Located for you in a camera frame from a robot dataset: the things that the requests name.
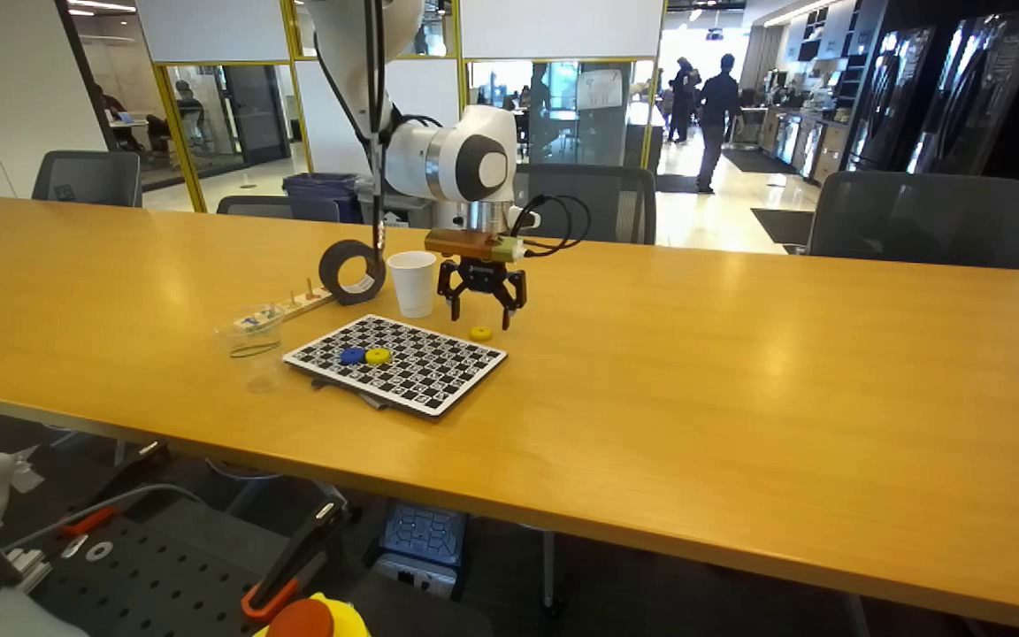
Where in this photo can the metal table leg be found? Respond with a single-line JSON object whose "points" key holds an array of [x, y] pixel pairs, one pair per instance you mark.
{"points": [[550, 577]]}

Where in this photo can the yellow red emergency stop button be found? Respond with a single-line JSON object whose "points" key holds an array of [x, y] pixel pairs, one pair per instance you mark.
{"points": [[316, 622]]}

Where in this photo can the clear plastic cup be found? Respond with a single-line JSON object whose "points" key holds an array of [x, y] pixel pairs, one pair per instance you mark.
{"points": [[256, 342]]}

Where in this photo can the white paper cup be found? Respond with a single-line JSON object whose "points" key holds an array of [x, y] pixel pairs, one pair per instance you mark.
{"points": [[414, 283]]}

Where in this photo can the blue patterned box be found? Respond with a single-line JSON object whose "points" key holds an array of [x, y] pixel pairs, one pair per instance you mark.
{"points": [[421, 544]]}

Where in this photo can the black white marker checkerboard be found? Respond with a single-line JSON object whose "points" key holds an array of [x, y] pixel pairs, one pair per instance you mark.
{"points": [[425, 367]]}

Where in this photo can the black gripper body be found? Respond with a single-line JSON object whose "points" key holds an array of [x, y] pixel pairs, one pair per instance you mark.
{"points": [[483, 278]]}

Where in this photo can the dark blue trash bin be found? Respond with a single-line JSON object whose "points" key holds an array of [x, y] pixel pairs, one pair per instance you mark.
{"points": [[321, 198]]}

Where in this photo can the yellow framed glass partition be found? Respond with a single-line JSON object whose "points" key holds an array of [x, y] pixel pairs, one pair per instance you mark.
{"points": [[414, 81]]}

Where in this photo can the person in dark clothes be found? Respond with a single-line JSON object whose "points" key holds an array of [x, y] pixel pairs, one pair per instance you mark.
{"points": [[686, 99], [721, 118]]}

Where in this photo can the black refrigerator cabinets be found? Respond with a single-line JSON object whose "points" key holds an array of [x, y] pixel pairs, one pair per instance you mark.
{"points": [[946, 94]]}

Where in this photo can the black perforated breadboard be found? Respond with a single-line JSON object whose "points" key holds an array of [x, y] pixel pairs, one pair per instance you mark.
{"points": [[158, 585]]}

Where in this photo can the black tape roll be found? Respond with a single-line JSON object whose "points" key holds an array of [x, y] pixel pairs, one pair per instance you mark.
{"points": [[329, 275]]}

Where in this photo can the orange black clamp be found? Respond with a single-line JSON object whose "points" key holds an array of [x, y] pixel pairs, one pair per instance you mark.
{"points": [[299, 561], [86, 521]]}

